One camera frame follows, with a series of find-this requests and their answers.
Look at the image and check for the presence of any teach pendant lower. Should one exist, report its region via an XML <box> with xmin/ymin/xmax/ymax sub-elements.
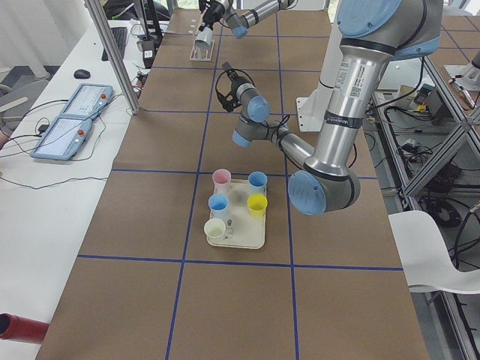
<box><xmin>30</xmin><ymin>116</ymin><xmax>92</xmax><ymax>161</ymax></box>

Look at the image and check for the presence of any black keyboard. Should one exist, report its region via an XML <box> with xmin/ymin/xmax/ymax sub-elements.
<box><xmin>110</xmin><ymin>26</ymin><xmax>128</xmax><ymax>59</ymax></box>

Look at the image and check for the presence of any aluminium frame post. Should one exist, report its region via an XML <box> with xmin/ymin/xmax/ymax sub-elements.
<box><xmin>84</xmin><ymin>0</ymin><xmax>140</xmax><ymax>115</ymax></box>

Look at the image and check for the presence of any red cylinder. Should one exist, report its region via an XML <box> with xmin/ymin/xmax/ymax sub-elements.
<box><xmin>1</xmin><ymin>313</ymin><xmax>50</xmax><ymax>344</ymax></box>

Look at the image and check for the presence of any light blue cup back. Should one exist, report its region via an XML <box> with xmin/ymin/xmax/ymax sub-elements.
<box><xmin>248</xmin><ymin>171</ymin><xmax>268</xmax><ymax>194</ymax></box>

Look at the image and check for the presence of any cream white plastic cup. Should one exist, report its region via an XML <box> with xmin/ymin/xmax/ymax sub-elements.
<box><xmin>203</xmin><ymin>218</ymin><xmax>227</xmax><ymax>243</ymax></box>

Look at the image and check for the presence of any cream plastic tray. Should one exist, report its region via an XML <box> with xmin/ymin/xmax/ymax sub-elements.
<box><xmin>207</xmin><ymin>179</ymin><xmax>266</xmax><ymax>250</ymax></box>

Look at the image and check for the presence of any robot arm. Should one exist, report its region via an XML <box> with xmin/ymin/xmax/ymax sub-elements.
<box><xmin>198</xmin><ymin>0</ymin><xmax>294</xmax><ymax>39</ymax></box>
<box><xmin>218</xmin><ymin>1</ymin><xmax>443</xmax><ymax>215</ymax></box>

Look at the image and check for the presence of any black computer mouse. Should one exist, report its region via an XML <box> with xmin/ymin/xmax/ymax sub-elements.
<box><xmin>73</xmin><ymin>69</ymin><xmax>91</xmax><ymax>80</ymax></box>

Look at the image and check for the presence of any teach pendant upper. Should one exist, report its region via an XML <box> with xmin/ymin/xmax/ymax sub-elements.
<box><xmin>60</xmin><ymin>83</ymin><xmax>113</xmax><ymax>119</ymax></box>

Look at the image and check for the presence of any light blue cup front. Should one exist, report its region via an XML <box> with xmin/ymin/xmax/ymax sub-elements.
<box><xmin>208</xmin><ymin>193</ymin><xmax>229</xmax><ymax>219</ymax></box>

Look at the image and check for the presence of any light blue cup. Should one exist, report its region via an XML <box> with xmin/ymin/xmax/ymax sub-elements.
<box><xmin>208</xmin><ymin>193</ymin><xmax>229</xmax><ymax>219</ymax></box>
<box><xmin>248</xmin><ymin>171</ymin><xmax>268</xmax><ymax>194</ymax></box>

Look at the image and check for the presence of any yellow plastic cup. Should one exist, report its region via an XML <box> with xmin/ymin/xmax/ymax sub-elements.
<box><xmin>247</xmin><ymin>193</ymin><xmax>268</xmax><ymax>218</ymax></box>

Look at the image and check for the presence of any grey plastic cup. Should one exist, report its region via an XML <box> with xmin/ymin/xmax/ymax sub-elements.
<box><xmin>194</xmin><ymin>27</ymin><xmax>213</xmax><ymax>50</ymax></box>

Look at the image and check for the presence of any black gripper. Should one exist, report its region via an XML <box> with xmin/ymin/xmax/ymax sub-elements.
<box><xmin>198</xmin><ymin>0</ymin><xmax>225</xmax><ymax>32</ymax></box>
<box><xmin>215</xmin><ymin>61</ymin><xmax>244</xmax><ymax>113</ymax></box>

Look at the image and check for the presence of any teach pendant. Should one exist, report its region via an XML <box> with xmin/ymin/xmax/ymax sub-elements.
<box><xmin>30</xmin><ymin>116</ymin><xmax>92</xmax><ymax>161</ymax></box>
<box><xmin>60</xmin><ymin>83</ymin><xmax>113</xmax><ymax>119</ymax></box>

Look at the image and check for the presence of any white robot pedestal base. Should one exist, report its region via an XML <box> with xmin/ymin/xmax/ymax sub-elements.
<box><xmin>296</xmin><ymin>17</ymin><xmax>343</xmax><ymax>132</ymax></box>

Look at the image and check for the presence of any white wire cup rack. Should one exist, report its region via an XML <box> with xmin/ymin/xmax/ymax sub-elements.
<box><xmin>190</xmin><ymin>21</ymin><xmax>215</xmax><ymax>62</ymax></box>

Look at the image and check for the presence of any pink plastic cup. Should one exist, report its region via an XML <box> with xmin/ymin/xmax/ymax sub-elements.
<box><xmin>211</xmin><ymin>168</ymin><xmax>232</xmax><ymax>194</ymax></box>

